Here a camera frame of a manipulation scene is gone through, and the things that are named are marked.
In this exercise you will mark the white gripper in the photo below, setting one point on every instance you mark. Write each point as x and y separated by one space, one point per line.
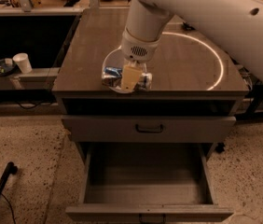
136 50

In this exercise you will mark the white bowl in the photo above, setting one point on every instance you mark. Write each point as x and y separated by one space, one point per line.
116 59

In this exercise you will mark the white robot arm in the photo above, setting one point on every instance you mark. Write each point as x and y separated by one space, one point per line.
236 26

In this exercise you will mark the grey drawer cabinet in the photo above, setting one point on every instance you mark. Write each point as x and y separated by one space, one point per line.
187 94

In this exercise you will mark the closed upper grey drawer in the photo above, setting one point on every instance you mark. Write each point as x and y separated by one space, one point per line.
122 129

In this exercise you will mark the open lower grey drawer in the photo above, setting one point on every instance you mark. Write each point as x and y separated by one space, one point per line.
122 181

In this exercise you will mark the black remote on cabinet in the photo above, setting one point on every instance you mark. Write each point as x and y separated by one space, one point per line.
187 27

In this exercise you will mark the white paper cup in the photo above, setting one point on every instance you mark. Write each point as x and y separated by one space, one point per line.
23 62

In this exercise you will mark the dark round dish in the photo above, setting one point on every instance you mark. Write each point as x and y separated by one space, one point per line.
7 67

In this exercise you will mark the black upper drawer handle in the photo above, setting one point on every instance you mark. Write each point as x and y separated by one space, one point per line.
144 129

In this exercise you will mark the black drawer handle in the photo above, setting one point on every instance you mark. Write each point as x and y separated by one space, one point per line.
144 129
152 219

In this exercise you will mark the black lower drawer handle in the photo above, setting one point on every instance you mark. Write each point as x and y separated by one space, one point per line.
152 219

